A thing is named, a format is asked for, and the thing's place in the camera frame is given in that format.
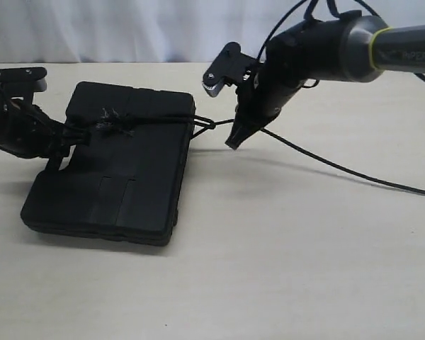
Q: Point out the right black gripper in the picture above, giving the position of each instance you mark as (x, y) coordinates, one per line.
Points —
(255, 109)

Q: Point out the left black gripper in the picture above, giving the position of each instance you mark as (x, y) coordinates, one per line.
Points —
(30, 133)

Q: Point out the black plastic carrying case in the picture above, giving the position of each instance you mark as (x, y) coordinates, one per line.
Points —
(120, 187)

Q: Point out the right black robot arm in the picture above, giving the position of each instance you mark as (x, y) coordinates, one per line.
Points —
(350, 49)

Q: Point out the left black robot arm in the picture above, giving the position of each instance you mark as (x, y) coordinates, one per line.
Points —
(6, 102)

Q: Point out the white curtain backdrop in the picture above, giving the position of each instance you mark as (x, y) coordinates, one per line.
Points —
(135, 31)

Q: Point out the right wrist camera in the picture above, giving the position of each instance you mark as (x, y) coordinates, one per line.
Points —
(227, 69)

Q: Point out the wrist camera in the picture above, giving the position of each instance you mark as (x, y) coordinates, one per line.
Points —
(19, 81)
(227, 69)

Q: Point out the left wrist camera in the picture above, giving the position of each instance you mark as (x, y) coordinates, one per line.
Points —
(19, 81)

